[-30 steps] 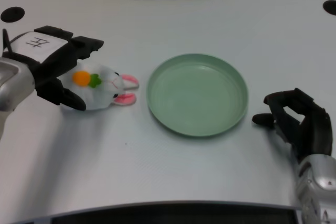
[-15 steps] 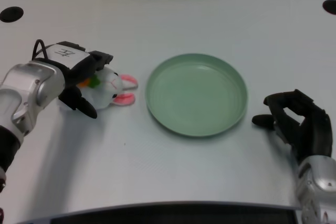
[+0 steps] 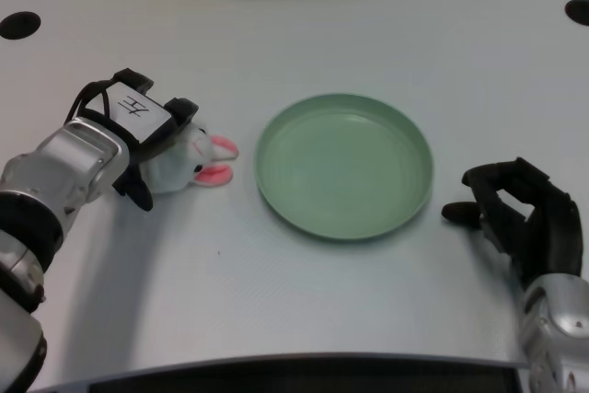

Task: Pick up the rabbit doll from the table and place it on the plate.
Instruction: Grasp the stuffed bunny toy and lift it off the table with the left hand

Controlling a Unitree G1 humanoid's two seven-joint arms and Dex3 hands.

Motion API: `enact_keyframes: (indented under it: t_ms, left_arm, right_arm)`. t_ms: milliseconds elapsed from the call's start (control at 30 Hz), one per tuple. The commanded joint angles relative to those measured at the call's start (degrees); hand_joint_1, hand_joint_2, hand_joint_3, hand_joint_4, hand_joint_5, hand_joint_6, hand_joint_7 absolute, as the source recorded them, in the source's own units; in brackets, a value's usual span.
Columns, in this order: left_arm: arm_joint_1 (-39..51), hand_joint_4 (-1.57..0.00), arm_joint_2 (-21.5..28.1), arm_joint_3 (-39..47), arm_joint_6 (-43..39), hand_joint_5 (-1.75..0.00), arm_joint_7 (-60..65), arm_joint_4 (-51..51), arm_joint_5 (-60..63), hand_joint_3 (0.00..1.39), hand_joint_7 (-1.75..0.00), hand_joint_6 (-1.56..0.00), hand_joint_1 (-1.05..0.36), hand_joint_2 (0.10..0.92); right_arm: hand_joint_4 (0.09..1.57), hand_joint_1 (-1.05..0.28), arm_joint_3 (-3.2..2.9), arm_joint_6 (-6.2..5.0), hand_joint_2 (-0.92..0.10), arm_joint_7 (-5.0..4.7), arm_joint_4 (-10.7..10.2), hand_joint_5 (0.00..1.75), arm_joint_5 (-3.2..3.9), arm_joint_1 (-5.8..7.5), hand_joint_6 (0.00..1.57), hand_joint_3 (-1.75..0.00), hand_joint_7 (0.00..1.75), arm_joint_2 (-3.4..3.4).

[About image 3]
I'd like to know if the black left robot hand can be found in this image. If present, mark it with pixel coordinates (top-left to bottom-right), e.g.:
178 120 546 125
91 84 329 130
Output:
66 69 200 213

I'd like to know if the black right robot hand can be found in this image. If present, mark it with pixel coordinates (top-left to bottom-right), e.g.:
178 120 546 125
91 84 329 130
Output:
440 156 583 283

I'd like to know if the white rabbit plush doll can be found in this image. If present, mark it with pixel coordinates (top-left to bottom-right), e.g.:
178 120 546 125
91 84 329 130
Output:
137 120 240 195

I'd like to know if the green round plate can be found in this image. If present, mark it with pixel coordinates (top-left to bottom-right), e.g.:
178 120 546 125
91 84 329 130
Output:
255 93 434 242

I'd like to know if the dark robot torso edge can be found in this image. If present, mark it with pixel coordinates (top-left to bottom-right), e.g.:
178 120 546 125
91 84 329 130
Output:
87 355 530 393

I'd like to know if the black table cable grommet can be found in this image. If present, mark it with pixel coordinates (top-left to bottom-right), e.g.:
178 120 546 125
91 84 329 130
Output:
0 11 42 40
564 0 589 26

